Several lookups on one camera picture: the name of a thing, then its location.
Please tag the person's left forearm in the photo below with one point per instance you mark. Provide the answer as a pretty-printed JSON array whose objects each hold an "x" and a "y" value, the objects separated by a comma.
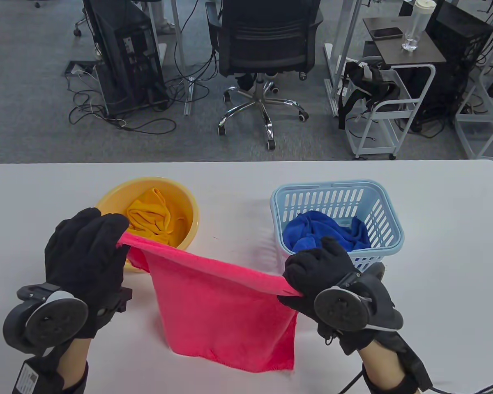
[{"x": 76, "y": 361}]

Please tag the black floor socket box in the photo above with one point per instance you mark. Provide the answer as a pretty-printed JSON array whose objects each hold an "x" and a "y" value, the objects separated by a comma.
[{"x": 80, "y": 66}]

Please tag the orange square towel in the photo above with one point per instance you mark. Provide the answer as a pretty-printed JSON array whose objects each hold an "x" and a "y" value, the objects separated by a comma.
[{"x": 148, "y": 217}]

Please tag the blue square towel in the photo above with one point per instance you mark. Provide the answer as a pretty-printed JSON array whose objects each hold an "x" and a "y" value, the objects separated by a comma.
[{"x": 312, "y": 230}]

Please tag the light blue plastic basket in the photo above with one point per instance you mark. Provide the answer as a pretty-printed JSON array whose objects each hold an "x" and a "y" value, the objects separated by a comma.
[{"x": 308, "y": 187}]

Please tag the chrome chair base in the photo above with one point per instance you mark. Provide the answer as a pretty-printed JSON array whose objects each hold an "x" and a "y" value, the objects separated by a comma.
[{"x": 78, "y": 32}]

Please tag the grey white tracking controller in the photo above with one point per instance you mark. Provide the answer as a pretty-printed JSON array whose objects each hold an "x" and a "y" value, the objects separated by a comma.
[
  {"x": 55, "y": 322},
  {"x": 341, "y": 308}
]

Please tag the person's right forearm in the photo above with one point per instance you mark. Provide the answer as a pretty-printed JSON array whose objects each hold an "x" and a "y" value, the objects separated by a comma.
[{"x": 382, "y": 369}]

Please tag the black wrist sensor band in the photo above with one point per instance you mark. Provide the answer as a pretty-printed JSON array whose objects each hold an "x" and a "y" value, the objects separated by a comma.
[
  {"x": 415, "y": 361},
  {"x": 28, "y": 377}
]

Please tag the black smartphone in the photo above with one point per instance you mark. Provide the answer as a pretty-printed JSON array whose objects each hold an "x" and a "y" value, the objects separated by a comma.
[{"x": 386, "y": 33}]

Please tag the black computer tower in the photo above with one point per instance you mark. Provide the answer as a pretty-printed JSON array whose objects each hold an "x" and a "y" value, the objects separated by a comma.
[
  {"x": 456, "y": 37},
  {"x": 123, "y": 53}
]

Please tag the white desk leg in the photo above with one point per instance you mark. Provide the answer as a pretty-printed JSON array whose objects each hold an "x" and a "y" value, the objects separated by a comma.
[
  {"x": 180, "y": 41},
  {"x": 345, "y": 37}
]

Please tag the person's left hand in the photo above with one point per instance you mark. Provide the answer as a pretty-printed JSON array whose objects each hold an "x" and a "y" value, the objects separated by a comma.
[{"x": 86, "y": 254}]

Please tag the person's right hand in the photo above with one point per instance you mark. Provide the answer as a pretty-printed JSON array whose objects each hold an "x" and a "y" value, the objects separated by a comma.
[{"x": 324, "y": 266}]

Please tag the yellow plastic basin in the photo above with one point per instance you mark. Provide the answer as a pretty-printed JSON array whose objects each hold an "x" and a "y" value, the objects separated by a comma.
[{"x": 185, "y": 197}]

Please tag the clear bottle white lid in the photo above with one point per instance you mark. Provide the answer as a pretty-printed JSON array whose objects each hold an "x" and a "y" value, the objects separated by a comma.
[{"x": 415, "y": 28}]

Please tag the white metal rack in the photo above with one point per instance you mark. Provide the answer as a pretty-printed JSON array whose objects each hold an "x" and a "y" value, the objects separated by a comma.
[{"x": 476, "y": 117}]

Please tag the pink square towel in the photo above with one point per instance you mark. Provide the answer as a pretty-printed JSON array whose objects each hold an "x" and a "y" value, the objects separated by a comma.
[{"x": 222, "y": 320}]

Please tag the white side table dark top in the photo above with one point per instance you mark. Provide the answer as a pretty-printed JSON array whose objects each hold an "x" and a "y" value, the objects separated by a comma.
[{"x": 411, "y": 53}]

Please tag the black mesh office chair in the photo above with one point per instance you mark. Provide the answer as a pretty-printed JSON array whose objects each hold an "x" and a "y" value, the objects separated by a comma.
[{"x": 263, "y": 45}]

